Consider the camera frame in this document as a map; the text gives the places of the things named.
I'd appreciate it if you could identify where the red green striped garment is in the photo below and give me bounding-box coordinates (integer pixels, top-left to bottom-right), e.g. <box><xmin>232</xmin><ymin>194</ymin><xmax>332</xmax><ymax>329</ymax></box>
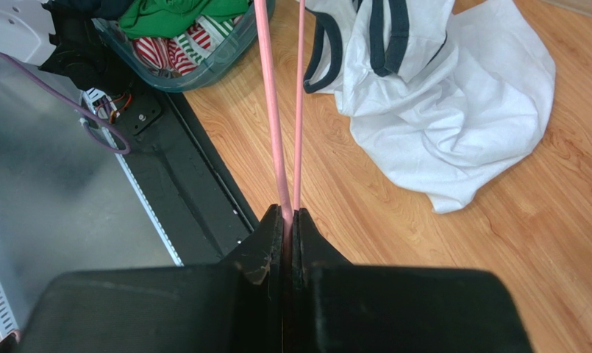
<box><xmin>132</xmin><ymin>15</ymin><xmax>243</xmax><ymax>76</ymax></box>

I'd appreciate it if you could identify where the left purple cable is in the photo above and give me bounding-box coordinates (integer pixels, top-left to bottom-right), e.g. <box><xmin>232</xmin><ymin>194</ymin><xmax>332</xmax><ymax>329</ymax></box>
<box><xmin>0</xmin><ymin>49</ymin><xmax>132</xmax><ymax>156</ymax></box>

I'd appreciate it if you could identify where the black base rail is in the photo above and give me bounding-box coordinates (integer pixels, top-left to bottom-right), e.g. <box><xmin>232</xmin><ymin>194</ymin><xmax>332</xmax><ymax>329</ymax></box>
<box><xmin>115</xmin><ymin>83</ymin><xmax>258</xmax><ymax>265</ymax></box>

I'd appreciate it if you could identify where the white tank top navy trim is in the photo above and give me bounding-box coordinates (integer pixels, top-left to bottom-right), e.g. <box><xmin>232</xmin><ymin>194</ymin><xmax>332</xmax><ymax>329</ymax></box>
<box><xmin>303</xmin><ymin>1</ymin><xmax>556</xmax><ymax>213</ymax></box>

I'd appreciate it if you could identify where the clear plastic laundry basket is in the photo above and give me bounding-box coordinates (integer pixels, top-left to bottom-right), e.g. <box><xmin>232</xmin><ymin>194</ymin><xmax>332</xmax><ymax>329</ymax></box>
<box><xmin>93</xmin><ymin>1</ymin><xmax>257</xmax><ymax>93</ymax></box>

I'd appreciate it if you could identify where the navy garment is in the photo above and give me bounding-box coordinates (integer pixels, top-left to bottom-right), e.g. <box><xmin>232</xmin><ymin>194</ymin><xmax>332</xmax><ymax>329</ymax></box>
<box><xmin>54</xmin><ymin>0</ymin><xmax>134</xmax><ymax>21</ymax></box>

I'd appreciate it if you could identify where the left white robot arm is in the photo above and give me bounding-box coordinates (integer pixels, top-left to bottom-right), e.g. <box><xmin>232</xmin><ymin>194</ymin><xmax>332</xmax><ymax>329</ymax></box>
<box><xmin>0</xmin><ymin>0</ymin><xmax>56</xmax><ymax>66</ymax></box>

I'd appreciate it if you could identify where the pink wire hanger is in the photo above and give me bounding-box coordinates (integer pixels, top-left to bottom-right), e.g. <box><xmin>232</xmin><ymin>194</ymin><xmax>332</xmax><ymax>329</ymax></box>
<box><xmin>252</xmin><ymin>0</ymin><xmax>307</xmax><ymax>226</ymax></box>

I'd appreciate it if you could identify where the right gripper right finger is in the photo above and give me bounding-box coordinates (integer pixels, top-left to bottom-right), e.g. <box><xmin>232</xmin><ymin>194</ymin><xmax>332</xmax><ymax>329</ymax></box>
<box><xmin>291</xmin><ymin>210</ymin><xmax>532</xmax><ymax>352</ymax></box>

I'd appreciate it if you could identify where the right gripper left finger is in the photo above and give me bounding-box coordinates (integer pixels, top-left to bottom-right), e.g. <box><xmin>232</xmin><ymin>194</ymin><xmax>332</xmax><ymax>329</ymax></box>
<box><xmin>17</xmin><ymin>205</ymin><xmax>283</xmax><ymax>352</ymax></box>

